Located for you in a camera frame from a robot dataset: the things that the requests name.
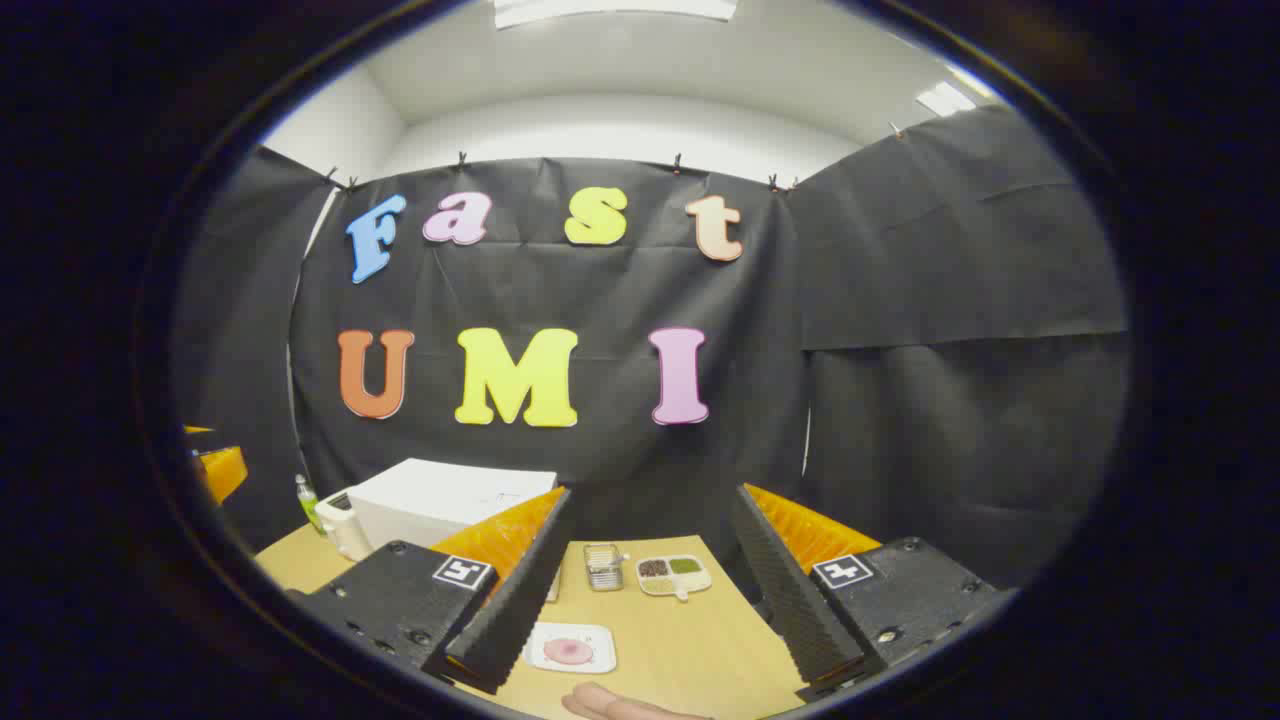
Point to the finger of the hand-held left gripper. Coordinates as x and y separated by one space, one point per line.
225 470

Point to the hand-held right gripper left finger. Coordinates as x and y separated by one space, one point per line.
520 600

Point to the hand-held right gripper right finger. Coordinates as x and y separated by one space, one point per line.
790 600

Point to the pink ham slice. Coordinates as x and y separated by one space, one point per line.
568 651

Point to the white square plate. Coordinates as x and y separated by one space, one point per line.
600 655

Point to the white microwave oven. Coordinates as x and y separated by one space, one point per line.
440 500

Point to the green label drink bottle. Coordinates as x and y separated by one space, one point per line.
306 500

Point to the white divided condiment dish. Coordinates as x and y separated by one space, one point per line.
672 577

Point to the white toaster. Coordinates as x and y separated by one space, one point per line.
340 525

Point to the ceiling light panel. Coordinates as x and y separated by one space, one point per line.
945 98

